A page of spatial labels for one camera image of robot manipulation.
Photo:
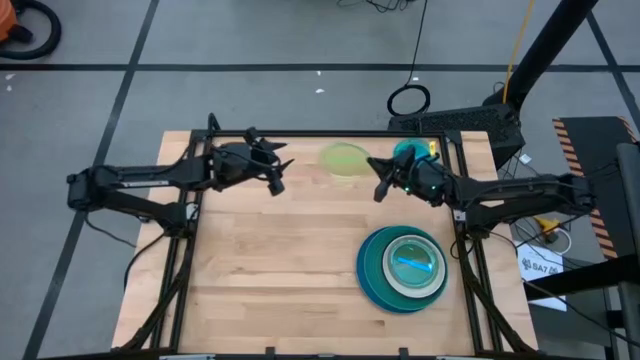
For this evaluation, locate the grey post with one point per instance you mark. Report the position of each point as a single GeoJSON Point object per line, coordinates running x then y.
{"type": "Point", "coordinates": [629, 200]}

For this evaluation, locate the hazard striped black ramp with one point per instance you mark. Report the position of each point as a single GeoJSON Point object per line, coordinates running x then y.
{"type": "Point", "coordinates": [595, 150]}

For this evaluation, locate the white paper label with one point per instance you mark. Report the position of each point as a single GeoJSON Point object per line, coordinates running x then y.
{"type": "Point", "coordinates": [540, 267]}

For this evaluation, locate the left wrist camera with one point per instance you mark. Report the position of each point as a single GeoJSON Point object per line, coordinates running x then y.
{"type": "Point", "coordinates": [276, 186]}

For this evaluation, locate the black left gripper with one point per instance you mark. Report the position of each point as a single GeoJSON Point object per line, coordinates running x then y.
{"type": "Point", "coordinates": [240, 165]}

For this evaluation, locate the green translucent plate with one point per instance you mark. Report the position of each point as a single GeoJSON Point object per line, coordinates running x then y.
{"type": "Point", "coordinates": [345, 159]}

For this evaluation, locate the black table frame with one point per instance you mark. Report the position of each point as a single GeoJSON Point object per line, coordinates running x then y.
{"type": "Point", "coordinates": [325, 133]}

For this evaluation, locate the teal bowl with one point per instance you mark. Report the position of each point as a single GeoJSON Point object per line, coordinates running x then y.
{"type": "Point", "coordinates": [375, 280]}

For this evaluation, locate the small blue translucent plate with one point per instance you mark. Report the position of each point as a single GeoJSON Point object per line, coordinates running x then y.
{"type": "Point", "coordinates": [422, 146]}

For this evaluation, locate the black camera stand pole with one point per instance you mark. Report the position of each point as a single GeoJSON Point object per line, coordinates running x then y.
{"type": "Point", "coordinates": [545, 55]}

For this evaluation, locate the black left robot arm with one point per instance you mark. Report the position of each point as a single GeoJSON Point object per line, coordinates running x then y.
{"type": "Point", "coordinates": [150, 175]}

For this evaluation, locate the large blue plate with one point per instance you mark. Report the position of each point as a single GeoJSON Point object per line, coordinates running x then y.
{"type": "Point", "coordinates": [359, 270]}

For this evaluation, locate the white plastic plate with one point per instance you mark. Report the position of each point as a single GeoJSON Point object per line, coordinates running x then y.
{"type": "Point", "coordinates": [414, 293]}

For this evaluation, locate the black perforated box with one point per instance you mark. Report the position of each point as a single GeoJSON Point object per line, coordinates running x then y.
{"type": "Point", "coordinates": [450, 122]}

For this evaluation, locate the orange object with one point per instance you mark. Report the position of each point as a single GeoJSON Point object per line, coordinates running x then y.
{"type": "Point", "coordinates": [6, 20]}

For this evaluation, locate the yellow plug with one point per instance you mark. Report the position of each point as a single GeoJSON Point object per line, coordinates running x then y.
{"type": "Point", "coordinates": [547, 224]}

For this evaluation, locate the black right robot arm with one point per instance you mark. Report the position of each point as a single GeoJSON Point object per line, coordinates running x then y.
{"type": "Point", "coordinates": [525, 192]}

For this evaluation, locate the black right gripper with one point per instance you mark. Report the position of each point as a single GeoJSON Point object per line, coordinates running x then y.
{"type": "Point", "coordinates": [425, 182]}

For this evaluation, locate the black beam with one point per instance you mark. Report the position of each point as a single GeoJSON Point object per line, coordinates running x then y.
{"type": "Point", "coordinates": [580, 277]}

